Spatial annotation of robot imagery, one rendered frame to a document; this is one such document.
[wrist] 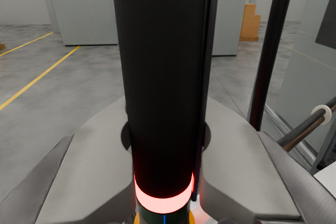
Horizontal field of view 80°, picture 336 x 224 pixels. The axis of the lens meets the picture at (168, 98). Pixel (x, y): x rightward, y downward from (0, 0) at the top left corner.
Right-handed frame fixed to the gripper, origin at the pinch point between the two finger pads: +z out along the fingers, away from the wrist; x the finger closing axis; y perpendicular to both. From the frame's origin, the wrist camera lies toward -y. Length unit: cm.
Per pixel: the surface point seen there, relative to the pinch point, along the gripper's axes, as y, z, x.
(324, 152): 43, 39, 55
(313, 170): 52, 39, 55
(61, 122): 166, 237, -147
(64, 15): 67, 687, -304
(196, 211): 10.8, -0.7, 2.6
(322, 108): 10.0, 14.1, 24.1
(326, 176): 34, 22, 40
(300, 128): 10.0, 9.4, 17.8
